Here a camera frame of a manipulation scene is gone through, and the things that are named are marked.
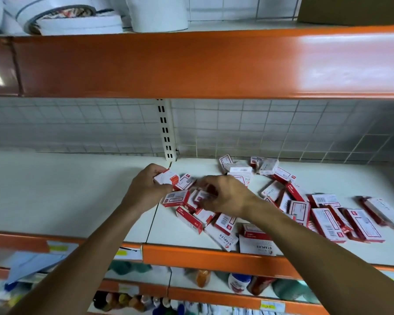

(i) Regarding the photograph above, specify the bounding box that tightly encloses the blue paper packet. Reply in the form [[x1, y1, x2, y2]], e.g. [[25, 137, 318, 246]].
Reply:
[[4, 252, 73, 286]]

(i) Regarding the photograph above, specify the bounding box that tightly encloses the white slotted shelf upright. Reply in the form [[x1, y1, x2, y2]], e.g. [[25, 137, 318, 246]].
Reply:
[[156, 99, 178, 162]]

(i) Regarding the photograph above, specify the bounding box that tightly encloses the row of small colourful bottles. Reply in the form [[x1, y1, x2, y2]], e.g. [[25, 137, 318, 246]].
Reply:
[[93, 291, 197, 315]]

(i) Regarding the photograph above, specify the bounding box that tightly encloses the white tape roll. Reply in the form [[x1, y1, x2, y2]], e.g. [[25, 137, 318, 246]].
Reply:
[[3, 0, 97, 36], [36, 10, 124, 36]]

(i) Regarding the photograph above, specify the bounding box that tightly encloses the orange bottle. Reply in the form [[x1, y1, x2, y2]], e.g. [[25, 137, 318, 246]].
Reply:
[[195, 269, 212, 288]]

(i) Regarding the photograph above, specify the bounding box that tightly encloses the orange metal shelf beam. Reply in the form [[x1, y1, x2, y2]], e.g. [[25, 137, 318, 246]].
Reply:
[[0, 25, 394, 101]]

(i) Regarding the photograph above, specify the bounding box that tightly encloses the brown cardboard box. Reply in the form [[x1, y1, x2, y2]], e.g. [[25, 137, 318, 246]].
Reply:
[[297, 0, 394, 26]]

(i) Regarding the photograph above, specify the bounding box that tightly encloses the person's right hand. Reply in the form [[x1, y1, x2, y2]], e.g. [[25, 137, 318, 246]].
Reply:
[[196, 175, 260, 221]]

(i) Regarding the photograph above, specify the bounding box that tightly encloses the teal green container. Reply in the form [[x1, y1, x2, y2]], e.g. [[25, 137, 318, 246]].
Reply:
[[108, 260, 152, 276], [272, 278, 320, 304]]

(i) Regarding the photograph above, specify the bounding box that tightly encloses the person's left forearm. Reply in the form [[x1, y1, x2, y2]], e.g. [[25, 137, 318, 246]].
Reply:
[[6, 201, 142, 315]]

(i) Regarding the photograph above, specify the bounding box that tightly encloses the person's right forearm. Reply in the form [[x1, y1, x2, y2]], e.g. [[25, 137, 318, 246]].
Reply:
[[246, 198, 394, 315]]

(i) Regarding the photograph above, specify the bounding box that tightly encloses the red bottle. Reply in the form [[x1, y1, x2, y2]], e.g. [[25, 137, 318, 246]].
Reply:
[[247, 276, 277, 296]]

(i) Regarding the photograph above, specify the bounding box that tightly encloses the white shelf with orange edge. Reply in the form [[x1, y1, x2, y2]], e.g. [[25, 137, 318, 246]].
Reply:
[[0, 265, 322, 315], [0, 150, 394, 281]]

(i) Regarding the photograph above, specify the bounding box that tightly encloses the yellow white price label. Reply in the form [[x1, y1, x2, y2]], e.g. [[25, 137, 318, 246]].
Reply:
[[114, 247, 143, 261], [260, 300, 286, 313], [47, 241, 79, 256]]

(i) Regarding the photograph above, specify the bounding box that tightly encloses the pile of red staple packets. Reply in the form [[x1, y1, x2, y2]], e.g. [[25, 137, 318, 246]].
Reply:
[[161, 154, 394, 257]]

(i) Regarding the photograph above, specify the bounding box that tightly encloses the person's left hand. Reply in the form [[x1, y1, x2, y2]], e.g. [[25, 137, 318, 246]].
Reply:
[[122, 163, 173, 217]]

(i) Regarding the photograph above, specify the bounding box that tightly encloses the red white staple box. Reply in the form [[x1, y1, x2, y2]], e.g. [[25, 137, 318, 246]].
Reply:
[[153, 169, 180, 187], [194, 190, 216, 204]]

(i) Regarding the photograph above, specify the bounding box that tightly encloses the white bottle with blue cap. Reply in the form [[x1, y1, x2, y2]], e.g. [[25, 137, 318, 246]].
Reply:
[[228, 273, 252, 294]]

